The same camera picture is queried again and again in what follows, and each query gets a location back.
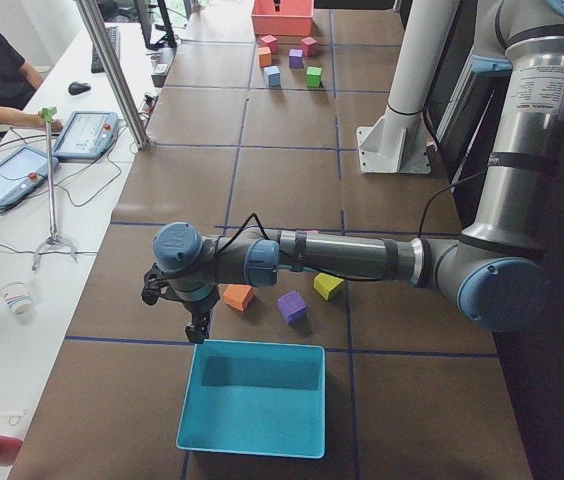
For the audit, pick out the light blue foam block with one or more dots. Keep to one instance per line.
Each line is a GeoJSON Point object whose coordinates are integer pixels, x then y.
{"type": "Point", "coordinates": [272, 76]}

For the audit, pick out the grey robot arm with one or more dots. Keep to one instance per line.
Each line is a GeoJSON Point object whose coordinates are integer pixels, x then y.
{"type": "Point", "coordinates": [491, 272]}

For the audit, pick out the orange foam block far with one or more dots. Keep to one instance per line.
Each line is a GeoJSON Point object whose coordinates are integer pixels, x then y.
{"type": "Point", "coordinates": [264, 57]}

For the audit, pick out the aluminium frame post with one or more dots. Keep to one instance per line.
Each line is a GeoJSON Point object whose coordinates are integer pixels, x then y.
{"type": "Point", "coordinates": [96, 29]}

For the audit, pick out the orange foam block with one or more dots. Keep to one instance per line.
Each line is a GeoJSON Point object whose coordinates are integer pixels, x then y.
{"type": "Point", "coordinates": [238, 296]}
{"type": "Point", "coordinates": [264, 57]}

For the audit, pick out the green foam block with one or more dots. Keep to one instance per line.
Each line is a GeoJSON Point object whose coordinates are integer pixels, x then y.
{"type": "Point", "coordinates": [313, 77]}

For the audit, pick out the purple foam block far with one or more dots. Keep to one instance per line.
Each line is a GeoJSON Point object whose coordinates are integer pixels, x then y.
{"type": "Point", "coordinates": [295, 59]}

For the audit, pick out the purple foam block near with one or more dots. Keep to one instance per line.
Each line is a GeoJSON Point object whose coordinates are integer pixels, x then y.
{"type": "Point", "coordinates": [292, 307]}

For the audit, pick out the teach pendant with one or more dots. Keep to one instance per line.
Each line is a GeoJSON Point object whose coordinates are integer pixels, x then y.
{"type": "Point", "coordinates": [20, 174]}
{"type": "Point", "coordinates": [86, 136]}

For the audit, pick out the black computer mouse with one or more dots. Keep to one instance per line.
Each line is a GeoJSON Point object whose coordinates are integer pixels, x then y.
{"type": "Point", "coordinates": [76, 88]}

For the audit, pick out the teal plastic bin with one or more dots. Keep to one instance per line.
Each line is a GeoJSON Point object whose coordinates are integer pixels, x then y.
{"type": "Point", "coordinates": [255, 398]}

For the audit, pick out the teach pendant near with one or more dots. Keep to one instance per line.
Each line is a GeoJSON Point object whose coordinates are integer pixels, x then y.
{"type": "Point", "coordinates": [20, 174]}

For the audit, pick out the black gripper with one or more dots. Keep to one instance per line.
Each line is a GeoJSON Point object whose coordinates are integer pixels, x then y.
{"type": "Point", "coordinates": [203, 306]}

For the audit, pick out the paper cup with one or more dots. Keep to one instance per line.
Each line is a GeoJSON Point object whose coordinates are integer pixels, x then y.
{"type": "Point", "coordinates": [16, 297]}

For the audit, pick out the white mounting column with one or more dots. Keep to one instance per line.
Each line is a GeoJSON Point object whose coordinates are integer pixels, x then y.
{"type": "Point", "coordinates": [396, 143]}

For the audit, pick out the red plastic bin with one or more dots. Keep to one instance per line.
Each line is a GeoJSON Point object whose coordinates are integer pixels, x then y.
{"type": "Point", "coordinates": [294, 18]}

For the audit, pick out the orange foam block near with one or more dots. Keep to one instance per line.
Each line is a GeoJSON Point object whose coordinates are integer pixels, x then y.
{"type": "Point", "coordinates": [238, 296]}

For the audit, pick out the yellow foam block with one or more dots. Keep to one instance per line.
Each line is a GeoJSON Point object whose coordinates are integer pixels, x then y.
{"type": "Point", "coordinates": [327, 286]}

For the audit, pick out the pink foam block far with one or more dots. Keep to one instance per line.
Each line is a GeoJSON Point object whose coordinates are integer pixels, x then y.
{"type": "Point", "coordinates": [269, 41]}

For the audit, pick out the teach pendant far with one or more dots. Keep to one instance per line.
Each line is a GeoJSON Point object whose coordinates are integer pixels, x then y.
{"type": "Point", "coordinates": [86, 136]}

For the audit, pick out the metal grabber tool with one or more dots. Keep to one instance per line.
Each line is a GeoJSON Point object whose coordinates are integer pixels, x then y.
{"type": "Point", "coordinates": [54, 240]}

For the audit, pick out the purple foam block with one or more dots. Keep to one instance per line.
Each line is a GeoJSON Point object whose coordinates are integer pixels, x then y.
{"type": "Point", "coordinates": [292, 307]}
{"type": "Point", "coordinates": [295, 59]}

